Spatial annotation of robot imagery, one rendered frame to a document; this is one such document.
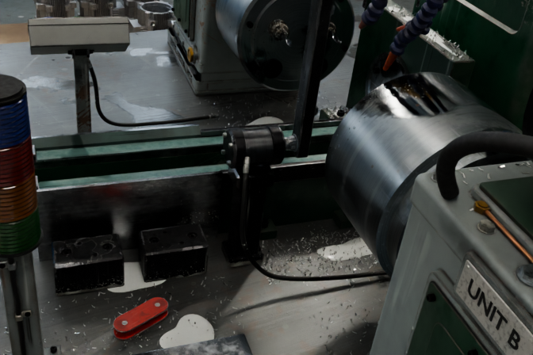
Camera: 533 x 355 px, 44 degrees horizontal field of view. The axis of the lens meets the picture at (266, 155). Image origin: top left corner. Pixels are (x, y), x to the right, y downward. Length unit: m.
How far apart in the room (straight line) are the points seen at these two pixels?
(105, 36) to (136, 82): 0.43
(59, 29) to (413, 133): 0.66
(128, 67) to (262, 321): 0.89
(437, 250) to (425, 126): 0.19
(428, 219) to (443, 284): 0.07
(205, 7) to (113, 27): 0.33
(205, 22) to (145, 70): 0.26
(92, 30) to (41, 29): 0.08
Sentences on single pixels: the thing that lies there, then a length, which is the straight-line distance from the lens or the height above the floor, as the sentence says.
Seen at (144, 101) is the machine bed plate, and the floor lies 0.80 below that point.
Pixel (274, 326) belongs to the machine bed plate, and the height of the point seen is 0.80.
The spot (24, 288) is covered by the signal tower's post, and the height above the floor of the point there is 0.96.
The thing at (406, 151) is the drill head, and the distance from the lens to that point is 0.80.
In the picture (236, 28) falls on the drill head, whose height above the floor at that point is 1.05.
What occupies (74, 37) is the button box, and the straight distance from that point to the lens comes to 1.20.
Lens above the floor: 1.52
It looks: 32 degrees down
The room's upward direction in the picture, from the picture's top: 7 degrees clockwise
